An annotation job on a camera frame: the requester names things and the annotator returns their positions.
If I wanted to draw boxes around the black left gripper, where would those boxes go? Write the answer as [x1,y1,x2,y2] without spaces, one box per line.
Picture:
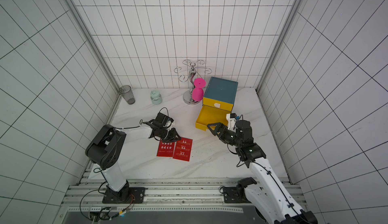
[158,126,181,143]

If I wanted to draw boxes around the red postcard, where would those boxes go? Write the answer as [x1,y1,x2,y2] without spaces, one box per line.
[157,141,175,157]
[173,138,193,161]

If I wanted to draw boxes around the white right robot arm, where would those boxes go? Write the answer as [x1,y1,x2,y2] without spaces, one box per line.
[207,120,318,224]

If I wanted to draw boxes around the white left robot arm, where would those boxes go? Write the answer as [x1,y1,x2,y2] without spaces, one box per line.
[85,112,181,193]

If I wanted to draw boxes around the teal drawer cabinet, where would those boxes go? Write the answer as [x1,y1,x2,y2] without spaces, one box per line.
[204,77,238,104]

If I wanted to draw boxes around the chrome cup holder stand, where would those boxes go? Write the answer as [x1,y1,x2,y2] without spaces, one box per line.
[174,59,212,105]

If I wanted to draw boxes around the mint green jar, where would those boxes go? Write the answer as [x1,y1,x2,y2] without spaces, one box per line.
[150,90,163,105]

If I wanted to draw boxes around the pink silicone goblet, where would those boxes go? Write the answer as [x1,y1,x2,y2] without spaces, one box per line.
[192,78,206,102]

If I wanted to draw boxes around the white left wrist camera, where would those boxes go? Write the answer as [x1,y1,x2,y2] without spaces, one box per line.
[167,118,174,128]

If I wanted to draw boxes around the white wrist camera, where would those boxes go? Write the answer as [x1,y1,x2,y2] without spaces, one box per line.
[167,118,174,128]
[226,113,242,131]

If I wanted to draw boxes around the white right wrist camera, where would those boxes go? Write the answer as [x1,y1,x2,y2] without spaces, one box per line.
[226,113,242,131]

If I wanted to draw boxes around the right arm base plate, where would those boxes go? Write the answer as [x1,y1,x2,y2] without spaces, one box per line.
[219,185,249,204]

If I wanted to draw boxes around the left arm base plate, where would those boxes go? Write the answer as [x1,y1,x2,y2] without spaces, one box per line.
[102,186,146,204]

